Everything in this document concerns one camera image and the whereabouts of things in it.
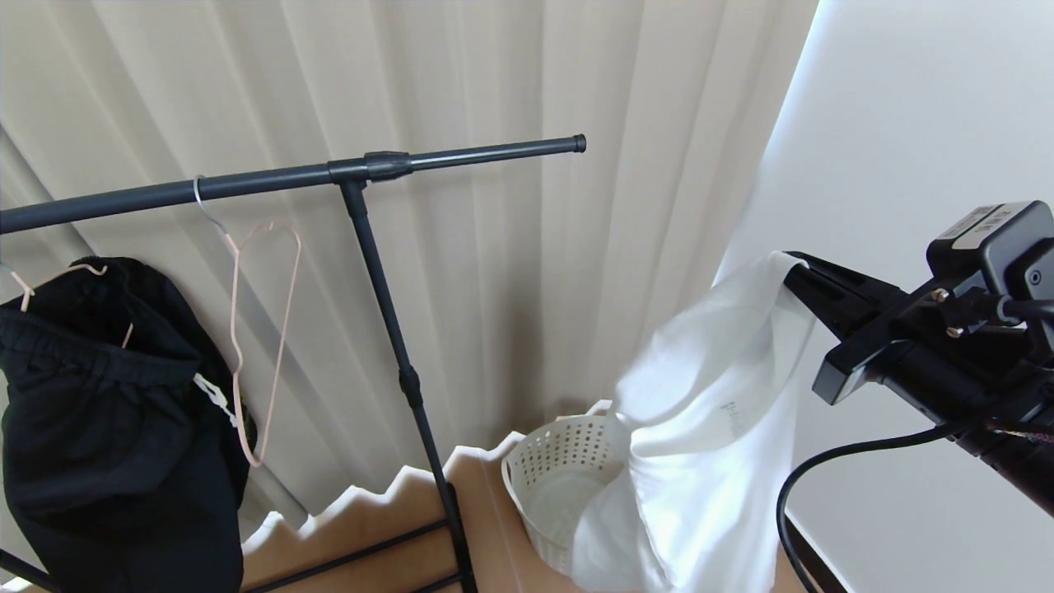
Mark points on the beige curtain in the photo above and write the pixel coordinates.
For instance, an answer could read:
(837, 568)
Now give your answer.
(535, 288)

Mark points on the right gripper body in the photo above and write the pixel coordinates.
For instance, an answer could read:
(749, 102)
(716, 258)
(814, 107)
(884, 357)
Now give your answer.
(922, 371)

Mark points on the black clothes rack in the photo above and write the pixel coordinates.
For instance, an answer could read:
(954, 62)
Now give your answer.
(387, 165)

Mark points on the white garment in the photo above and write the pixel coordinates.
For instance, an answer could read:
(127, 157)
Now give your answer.
(708, 461)

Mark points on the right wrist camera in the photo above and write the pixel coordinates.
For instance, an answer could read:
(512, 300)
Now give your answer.
(996, 239)

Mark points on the black shorts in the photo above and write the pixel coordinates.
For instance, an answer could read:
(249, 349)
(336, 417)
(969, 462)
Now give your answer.
(107, 453)

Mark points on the white laundry basket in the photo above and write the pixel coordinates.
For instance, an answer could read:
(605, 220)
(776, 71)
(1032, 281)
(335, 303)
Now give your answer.
(552, 486)

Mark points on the pink clothes hanger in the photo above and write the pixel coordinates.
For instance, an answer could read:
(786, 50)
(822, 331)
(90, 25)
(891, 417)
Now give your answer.
(23, 292)
(234, 296)

